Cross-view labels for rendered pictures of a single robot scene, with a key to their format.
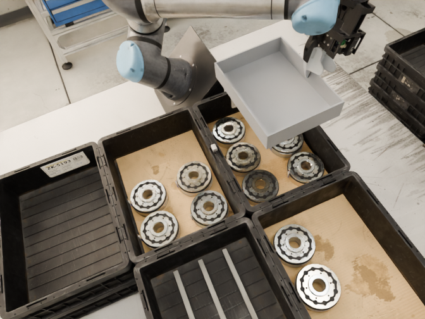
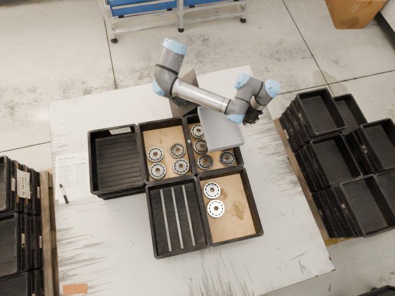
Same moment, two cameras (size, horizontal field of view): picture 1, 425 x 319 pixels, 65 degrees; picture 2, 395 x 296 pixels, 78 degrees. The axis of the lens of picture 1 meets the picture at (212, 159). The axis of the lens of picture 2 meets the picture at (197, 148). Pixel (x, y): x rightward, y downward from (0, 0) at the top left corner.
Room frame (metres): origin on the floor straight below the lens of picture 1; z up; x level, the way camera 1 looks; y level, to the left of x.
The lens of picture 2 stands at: (-0.06, -0.02, 2.31)
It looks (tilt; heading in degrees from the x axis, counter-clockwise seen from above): 68 degrees down; 356
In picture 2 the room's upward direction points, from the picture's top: 9 degrees clockwise
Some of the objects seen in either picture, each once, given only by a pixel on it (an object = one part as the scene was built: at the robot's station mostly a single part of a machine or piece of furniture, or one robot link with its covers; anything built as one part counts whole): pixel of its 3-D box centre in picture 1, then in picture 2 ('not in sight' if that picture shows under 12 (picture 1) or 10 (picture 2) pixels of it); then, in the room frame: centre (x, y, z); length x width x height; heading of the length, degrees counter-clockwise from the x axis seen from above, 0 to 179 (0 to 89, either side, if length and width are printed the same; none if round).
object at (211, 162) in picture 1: (169, 184); (166, 151); (0.47, 0.13, 0.87); 0.40 x 0.30 x 0.11; 15
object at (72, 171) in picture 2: not in sight; (72, 175); (0.31, 0.74, 0.70); 0.33 x 0.23 x 0.01; 19
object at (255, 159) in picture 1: (243, 156); (201, 146); (0.53, -0.09, 0.86); 0.10 x 0.10 x 0.01
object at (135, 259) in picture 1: (166, 175); (165, 148); (0.47, 0.13, 0.92); 0.40 x 0.30 x 0.02; 15
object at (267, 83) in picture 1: (274, 88); (220, 125); (0.57, -0.18, 1.08); 0.27 x 0.20 x 0.05; 18
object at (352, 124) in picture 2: not in sight; (340, 118); (1.18, -1.47, 0.26); 0.40 x 0.30 x 0.23; 19
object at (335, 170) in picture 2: not in sight; (325, 164); (0.67, -1.22, 0.31); 0.40 x 0.30 x 0.34; 19
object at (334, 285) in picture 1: (318, 285); (216, 208); (0.14, -0.20, 0.86); 0.10 x 0.10 x 0.01
